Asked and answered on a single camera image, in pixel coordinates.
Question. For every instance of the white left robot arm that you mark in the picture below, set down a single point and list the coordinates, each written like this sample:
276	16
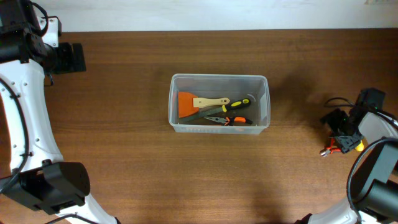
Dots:
40	178

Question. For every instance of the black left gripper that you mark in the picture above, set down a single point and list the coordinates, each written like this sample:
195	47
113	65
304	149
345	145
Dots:
78	56

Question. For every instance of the red black cutting pliers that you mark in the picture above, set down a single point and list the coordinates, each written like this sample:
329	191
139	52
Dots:
330	149

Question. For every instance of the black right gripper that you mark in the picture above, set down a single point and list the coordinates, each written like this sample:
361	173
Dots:
347	141

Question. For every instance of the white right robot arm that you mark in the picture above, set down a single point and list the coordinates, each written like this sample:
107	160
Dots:
371	197

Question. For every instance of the clear plastic container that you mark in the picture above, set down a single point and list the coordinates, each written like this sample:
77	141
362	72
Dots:
234	87

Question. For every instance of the orange black needle-nose pliers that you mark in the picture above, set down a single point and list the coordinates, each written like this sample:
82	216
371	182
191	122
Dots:
229	121

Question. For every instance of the orange scraper wooden handle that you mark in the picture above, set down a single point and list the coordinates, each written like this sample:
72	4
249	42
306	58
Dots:
189	104

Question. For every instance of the yellow black screwdriver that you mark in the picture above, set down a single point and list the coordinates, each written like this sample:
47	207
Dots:
360	147

